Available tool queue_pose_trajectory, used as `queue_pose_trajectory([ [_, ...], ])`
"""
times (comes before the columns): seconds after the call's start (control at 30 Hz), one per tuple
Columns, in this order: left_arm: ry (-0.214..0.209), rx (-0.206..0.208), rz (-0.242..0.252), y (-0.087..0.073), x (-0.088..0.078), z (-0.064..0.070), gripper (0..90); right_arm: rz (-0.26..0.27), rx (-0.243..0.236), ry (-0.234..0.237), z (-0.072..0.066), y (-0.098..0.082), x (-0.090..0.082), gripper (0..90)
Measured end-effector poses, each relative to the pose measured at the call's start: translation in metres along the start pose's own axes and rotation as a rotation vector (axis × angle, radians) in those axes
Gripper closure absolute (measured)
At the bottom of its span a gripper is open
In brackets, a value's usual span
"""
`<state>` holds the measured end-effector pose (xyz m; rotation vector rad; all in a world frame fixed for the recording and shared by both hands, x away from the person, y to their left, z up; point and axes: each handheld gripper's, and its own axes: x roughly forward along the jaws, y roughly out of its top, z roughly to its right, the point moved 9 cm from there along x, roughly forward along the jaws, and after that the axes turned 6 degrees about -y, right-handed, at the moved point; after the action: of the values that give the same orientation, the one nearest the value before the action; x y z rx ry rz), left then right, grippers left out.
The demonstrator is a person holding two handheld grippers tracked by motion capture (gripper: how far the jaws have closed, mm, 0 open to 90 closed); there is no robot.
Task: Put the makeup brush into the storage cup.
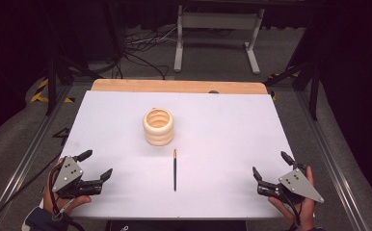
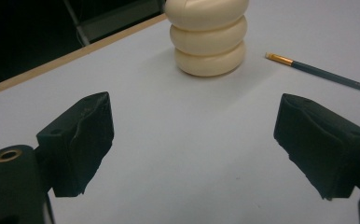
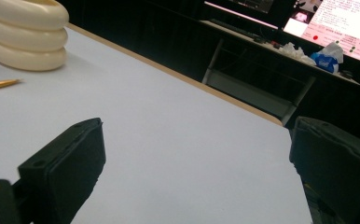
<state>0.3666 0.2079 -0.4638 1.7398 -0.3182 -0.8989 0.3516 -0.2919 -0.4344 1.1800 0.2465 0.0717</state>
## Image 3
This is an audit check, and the cream ribbed ring vase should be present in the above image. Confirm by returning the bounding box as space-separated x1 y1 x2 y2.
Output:
0 0 70 72

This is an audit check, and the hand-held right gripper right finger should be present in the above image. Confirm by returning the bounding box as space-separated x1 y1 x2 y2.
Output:
289 116 360 224

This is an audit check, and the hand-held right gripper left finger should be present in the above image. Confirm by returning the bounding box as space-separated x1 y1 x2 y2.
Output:
17 117 107 224

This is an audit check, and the black and gold pen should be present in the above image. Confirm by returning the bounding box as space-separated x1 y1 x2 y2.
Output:
0 78 22 93

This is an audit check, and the dark side desk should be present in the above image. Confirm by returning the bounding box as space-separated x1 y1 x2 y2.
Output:
200 19 360 127

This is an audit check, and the lit computer monitor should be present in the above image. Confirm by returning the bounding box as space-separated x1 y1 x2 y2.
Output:
282 0 360 63

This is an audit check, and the black keyboard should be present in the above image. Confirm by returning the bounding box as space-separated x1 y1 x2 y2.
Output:
209 18 262 41

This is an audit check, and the crumpled white tissue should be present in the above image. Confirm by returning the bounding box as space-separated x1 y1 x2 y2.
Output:
278 42 317 66

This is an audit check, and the blue tissue pack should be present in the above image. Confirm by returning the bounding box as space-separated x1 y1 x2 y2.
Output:
310 41 344 75

